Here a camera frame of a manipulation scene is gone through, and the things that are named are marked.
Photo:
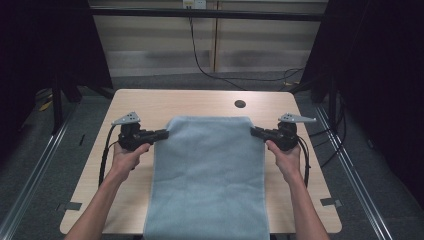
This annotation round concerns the round dark table grommet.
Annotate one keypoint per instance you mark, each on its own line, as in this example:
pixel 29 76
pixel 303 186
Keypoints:
pixel 240 103

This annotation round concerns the person's left hand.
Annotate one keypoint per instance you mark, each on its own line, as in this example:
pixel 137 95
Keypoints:
pixel 125 161

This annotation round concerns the grey-blue terry towel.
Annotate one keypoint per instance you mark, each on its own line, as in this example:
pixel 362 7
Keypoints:
pixel 206 173

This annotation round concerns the black metal stand post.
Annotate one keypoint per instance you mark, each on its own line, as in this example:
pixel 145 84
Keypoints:
pixel 332 103
pixel 57 106

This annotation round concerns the dark curtain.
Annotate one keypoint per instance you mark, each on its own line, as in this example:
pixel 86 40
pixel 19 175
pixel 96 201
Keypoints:
pixel 383 83
pixel 40 50

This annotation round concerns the metal floor rail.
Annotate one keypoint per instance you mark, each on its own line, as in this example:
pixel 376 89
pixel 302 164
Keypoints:
pixel 30 180
pixel 356 180

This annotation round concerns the black horizontal frame bar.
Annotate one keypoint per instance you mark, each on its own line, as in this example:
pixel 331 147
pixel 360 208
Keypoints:
pixel 206 14

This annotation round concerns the grey tape strip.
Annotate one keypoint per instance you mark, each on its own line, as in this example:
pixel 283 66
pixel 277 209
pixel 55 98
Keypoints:
pixel 70 206
pixel 331 202

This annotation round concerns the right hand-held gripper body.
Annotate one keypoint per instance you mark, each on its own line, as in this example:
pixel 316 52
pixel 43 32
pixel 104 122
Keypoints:
pixel 287 135

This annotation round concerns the white wall power outlet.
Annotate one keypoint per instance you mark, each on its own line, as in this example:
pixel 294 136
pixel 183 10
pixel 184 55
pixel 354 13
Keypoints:
pixel 194 4

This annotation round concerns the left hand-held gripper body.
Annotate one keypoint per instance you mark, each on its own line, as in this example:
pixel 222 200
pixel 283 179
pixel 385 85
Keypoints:
pixel 130 136

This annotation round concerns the person's right hand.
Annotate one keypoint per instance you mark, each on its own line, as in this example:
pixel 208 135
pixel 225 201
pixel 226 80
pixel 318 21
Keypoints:
pixel 286 161

